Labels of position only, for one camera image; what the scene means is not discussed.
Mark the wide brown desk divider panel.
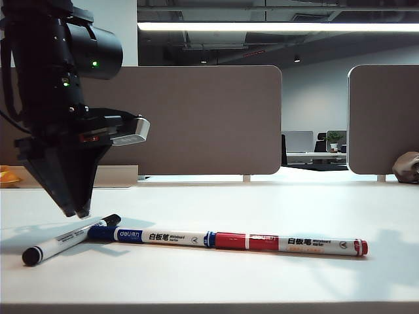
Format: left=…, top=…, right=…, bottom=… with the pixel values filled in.
left=0, top=65, right=283, bottom=177

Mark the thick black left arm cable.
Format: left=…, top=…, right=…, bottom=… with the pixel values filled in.
left=0, top=18, right=32, bottom=133

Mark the black capped whiteboard marker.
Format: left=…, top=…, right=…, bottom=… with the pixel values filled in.
left=22, top=214, right=122, bottom=267

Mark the long white ceiling light strip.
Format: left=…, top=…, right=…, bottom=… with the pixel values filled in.
left=137, top=22, right=419, bottom=33

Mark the white background desk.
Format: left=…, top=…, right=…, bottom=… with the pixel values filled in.
left=286, top=152, right=348, bottom=166

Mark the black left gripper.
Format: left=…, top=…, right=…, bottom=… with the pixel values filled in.
left=14, top=111, right=113, bottom=219

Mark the long beige box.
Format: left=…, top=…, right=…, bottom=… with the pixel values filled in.
left=19, top=165, right=139, bottom=190

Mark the yellow soft object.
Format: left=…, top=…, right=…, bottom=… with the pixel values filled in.
left=0, top=166, right=24, bottom=188

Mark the black left camera mount bracket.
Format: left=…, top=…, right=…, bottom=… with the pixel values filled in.
left=78, top=106, right=142, bottom=131

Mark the small green potted plant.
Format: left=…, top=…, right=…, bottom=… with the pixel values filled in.
left=326, top=131, right=344, bottom=154

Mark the brown crumpled object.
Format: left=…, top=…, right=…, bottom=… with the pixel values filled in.
left=392, top=151, right=419, bottom=183

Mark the blue capped whiteboard marker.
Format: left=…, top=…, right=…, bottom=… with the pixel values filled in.
left=87, top=225, right=217, bottom=248

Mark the red capped whiteboard marker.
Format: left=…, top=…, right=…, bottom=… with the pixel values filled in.
left=214, top=231, right=369, bottom=259

